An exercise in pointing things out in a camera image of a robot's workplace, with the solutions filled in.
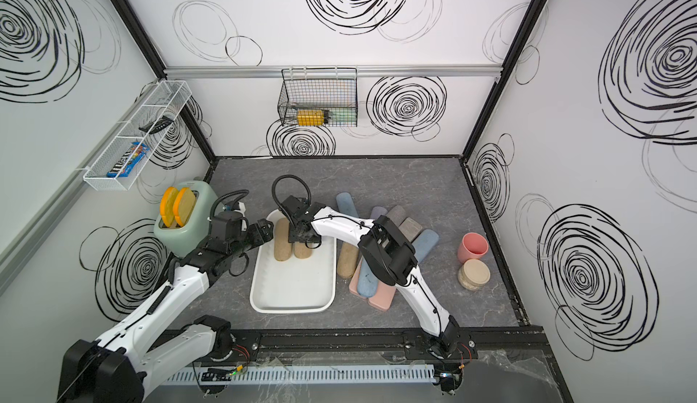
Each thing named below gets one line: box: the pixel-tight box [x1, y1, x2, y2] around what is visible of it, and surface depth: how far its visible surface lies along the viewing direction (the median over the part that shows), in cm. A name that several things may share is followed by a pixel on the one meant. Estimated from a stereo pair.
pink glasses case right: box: [367, 280, 397, 312], surface depth 81 cm
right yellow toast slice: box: [173, 186, 197, 227], surface depth 80 cm
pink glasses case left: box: [348, 259, 370, 301], surface depth 84 cm
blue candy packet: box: [116, 141, 151, 178], surface depth 72 cm
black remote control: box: [137, 115, 175, 135], surface depth 82 cm
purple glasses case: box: [370, 206, 388, 221], surface depth 101 cm
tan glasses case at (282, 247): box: [274, 217, 293, 262], surface depth 91 cm
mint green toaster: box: [154, 180, 226, 258], surface depth 82 cm
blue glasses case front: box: [357, 256, 379, 298], surface depth 81 cm
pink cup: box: [457, 232, 490, 264], surface depth 85 cm
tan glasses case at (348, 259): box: [336, 241, 360, 279], surface depth 88 cm
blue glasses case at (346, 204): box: [335, 191, 359, 218], surface depth 104 cm
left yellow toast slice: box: [159, 186, 179, 228], surface depth 80 cm
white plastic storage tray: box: [249, 208, 338, 315], surface depth 87 cm
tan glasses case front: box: [293, 241, 313, 259], surface depth 91 cm
